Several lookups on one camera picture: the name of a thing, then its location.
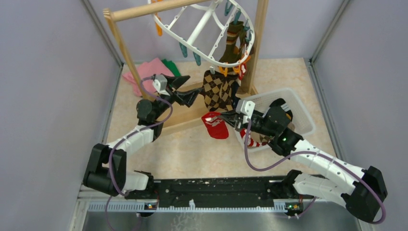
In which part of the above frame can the black sock in basket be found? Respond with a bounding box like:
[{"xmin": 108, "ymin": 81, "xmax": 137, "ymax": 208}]
[{"xmin": 270, "ymin": 98, "xmax": 291, "ymax": 112}]

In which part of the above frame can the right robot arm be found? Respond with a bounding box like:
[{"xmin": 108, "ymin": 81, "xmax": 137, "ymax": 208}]
[{"xmin": 217, "ymin": 106, "xmax": 388, "ymax": 224}]

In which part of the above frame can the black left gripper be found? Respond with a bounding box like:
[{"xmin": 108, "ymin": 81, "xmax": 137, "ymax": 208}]
[{"xmin": 153, "ymin": 74, "xmax": 202, "ymax": 120}]

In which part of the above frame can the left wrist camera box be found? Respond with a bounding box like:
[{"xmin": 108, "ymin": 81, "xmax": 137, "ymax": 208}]
[{"xmin": 153, "ymin": 74, "xmax": 169, "ymax": 96}]

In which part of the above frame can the orange clip at back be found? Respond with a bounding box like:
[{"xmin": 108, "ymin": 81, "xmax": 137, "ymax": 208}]
[{"xmin": 152, "ymin": 0, "xmax": 163, "ymax": 36}]

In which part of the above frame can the navy white red hanging sock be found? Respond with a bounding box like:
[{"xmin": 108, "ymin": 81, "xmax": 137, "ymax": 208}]
[{"xmin": 231, "ymin": 63, "xmax": 247, "ymax": 109}]

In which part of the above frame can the white round clip hanger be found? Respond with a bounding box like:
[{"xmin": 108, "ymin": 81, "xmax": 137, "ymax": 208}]
[{"xmin": 152, "ymin": 0, "xmax": 255, "ymax": 68}]

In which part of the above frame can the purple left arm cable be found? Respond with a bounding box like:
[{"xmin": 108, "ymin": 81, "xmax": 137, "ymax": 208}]
[{"xmin": 105, "ymin": 76, "xmax": 174, "ymax": 231}]

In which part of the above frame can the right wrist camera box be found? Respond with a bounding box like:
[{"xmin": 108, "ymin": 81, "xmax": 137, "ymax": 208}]
[{"xmin": 235, "ymin": 99, "xmax": 255, "ymax": 117}]

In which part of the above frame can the brown argyle sock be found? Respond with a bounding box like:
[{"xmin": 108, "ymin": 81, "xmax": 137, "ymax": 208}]
[
  {"xmin": 219, "ymin": 75, "xmax": 237, "ymax": 111},
  {"xmin": 201, "ymin": 70, "xmax": 225, "ymax": 112}
]

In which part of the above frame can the teal clothes clip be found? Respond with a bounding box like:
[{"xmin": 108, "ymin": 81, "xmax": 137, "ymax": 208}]
[
  {"xmin": 179, "ymin": 43, "xmax": 188, "ymax": 58},
  {"xmin": 193, "ymin": 52, "xmax": 201, "ymax": 66}
]

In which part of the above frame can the orange clothes clip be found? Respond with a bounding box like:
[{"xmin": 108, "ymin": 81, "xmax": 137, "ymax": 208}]
[{"xmin": 218, "ymin": 66, "xmax": 229, "ymax": 77}]

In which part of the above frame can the green cloth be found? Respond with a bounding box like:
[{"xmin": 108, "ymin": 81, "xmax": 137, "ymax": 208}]
[{"xmin": 161, "ymin": 59, "xmax": 181, "ymax": 77}]

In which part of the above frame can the olive striped hanging sock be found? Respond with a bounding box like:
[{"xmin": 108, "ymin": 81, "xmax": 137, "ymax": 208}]
[{"xmin": 219, "ymin": 21, "xmax": 246, "ymax": 64}]

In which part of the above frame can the white plastic laundry basket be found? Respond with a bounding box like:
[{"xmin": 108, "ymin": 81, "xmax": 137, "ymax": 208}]
[{"xmin": 244, "ymin": 88, "xmax": 316, "ymax": 137}]

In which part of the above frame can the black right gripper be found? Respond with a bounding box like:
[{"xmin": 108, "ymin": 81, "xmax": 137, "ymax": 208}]
[{"xmin": 217, "ymin": 108, "xmax": 276, "ymax": 138}]

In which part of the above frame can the white clothes clip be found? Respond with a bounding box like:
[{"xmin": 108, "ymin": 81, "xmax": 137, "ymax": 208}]
[{"xmin": 209, "ymin": 66, "xmax": 215, "ymax": 74}]

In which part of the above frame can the wooden hanger rack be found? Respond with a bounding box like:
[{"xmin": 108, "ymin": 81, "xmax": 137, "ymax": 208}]
[{"xmin": 102, "ymin": 0, "xmax": 269, "ymax": 138}]

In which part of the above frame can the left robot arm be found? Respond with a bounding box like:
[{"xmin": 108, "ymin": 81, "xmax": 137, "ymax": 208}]
[{"xmin": 82, "ymin": 74, "xmax": 201, "ymax": 199}]

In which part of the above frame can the red white striped sock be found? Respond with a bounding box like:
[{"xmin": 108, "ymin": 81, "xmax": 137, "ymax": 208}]
[{"xmin": 239, "ymin": 128, "xmax": 268, "ymax": 148}]

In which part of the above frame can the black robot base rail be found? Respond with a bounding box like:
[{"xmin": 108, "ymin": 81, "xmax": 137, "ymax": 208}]
[{"xmin": 125, "ymin": 176, "xmax": 312, "ymax": 218}]

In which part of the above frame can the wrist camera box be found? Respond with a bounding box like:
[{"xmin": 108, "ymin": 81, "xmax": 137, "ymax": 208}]
[
  {"xmin": 235, "ymin": 99, "xmax": 255, "ymax": 117},
  {"xmin": 153, "ymin": 74, "xmax": 169, "ymax": 96}
]

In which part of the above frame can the pink cloth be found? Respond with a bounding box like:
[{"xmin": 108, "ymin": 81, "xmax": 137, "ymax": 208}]
[{"xmin": 122, "ymin": 58, "xmax": 172, "ymax": 97}]

